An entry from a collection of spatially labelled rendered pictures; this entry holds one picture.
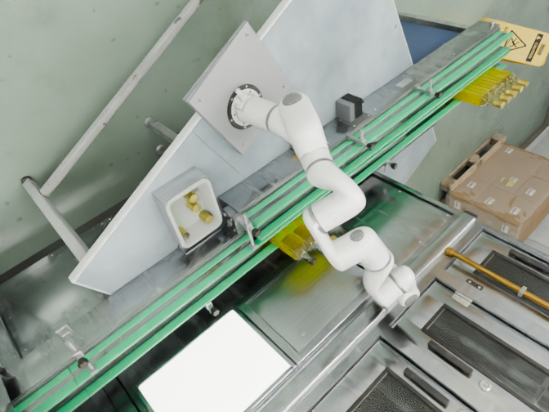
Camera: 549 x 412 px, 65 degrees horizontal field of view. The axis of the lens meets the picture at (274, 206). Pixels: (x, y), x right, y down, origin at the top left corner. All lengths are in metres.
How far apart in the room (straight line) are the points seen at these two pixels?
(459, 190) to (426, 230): 3.54
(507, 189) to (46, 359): 4.87
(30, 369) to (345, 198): 1.08
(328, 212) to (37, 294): 1.37
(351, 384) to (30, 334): 1.23
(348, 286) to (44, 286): 1.28
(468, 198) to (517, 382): 3.88
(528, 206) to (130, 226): 4.52
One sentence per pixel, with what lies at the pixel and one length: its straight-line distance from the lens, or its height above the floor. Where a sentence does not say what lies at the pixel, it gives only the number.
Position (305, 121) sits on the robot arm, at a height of 1.15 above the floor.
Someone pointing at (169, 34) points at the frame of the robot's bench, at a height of 0.20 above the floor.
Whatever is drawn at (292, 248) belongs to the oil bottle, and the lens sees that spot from 1.56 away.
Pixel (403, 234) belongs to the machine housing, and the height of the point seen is 1.22.
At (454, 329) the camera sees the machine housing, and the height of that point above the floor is 1.59.
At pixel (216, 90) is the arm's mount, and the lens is 1.43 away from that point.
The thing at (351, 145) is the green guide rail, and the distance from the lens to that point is 1.80.
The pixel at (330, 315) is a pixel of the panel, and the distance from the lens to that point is 1.57.
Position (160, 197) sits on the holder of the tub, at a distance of 1.43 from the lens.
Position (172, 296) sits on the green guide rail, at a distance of 1.53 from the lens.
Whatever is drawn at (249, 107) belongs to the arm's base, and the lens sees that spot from 1.44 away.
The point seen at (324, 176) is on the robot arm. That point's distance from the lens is 1.13.
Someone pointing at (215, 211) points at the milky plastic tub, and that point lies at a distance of 1.55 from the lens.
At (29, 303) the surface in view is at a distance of 2.09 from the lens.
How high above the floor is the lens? 1.89
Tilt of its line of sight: 37 degrees down
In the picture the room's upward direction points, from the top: 124 degrees clockwise
